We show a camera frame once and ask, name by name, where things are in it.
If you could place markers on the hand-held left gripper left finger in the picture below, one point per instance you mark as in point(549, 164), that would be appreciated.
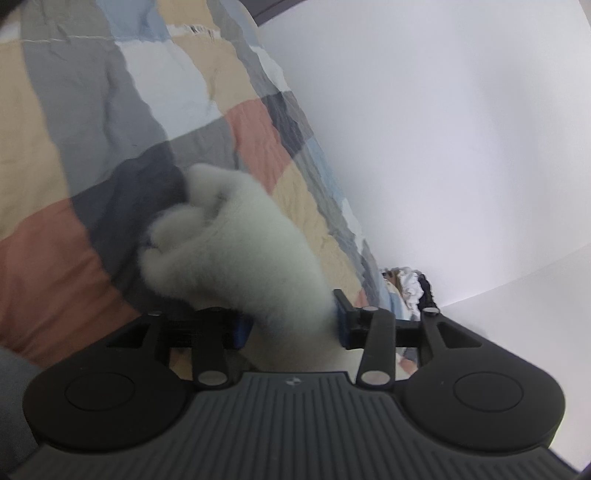
point(243, 331)

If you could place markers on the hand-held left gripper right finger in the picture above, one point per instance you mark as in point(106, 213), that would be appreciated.
point(342, 318)

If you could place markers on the cream striped sweater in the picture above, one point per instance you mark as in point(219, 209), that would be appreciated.
point(249, 277)

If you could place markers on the white garment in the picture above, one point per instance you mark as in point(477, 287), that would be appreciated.
point(406, 284)

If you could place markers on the checkered patchwork quilt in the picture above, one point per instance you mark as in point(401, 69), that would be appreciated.
point(115, 138)

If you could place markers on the person's jeans leg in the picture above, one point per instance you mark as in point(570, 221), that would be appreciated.
point(14, 406)

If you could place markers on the grey door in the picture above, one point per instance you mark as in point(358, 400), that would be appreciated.
point(277, 9)

